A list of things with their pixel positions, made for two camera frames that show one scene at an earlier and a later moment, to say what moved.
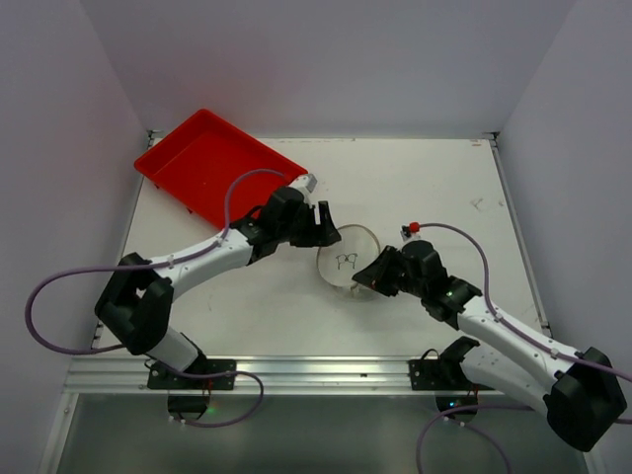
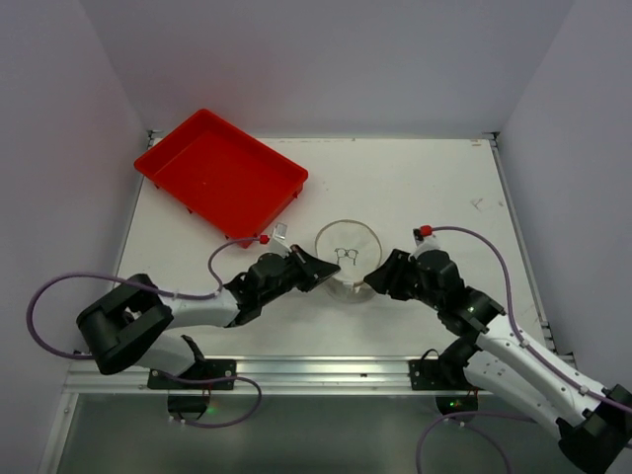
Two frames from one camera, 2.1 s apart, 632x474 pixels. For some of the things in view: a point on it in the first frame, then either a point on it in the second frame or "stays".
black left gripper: (311, 225) to (300, 272)
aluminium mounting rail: (371, 374) stays
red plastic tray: (197, 162) stays
